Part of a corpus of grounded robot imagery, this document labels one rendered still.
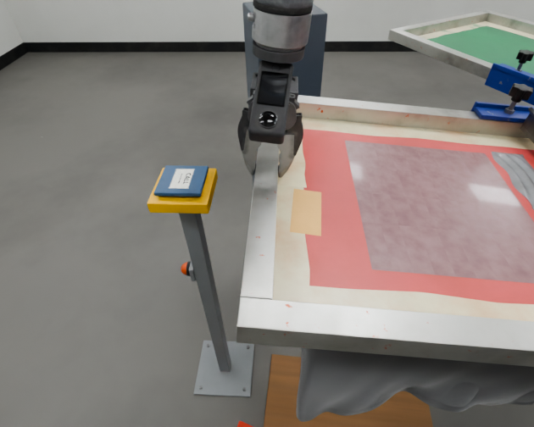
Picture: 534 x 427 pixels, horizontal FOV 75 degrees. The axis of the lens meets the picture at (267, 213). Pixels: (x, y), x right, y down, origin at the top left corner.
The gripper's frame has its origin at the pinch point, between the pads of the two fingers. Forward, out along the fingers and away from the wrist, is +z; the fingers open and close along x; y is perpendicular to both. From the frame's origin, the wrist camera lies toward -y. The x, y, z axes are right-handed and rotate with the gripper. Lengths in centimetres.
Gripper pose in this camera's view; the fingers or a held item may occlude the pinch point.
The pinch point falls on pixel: (266, 171)
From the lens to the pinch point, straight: 60.0
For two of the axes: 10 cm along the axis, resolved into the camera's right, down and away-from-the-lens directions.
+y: 0.5, -6.9, 7.3
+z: -0.8, 7.2, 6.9
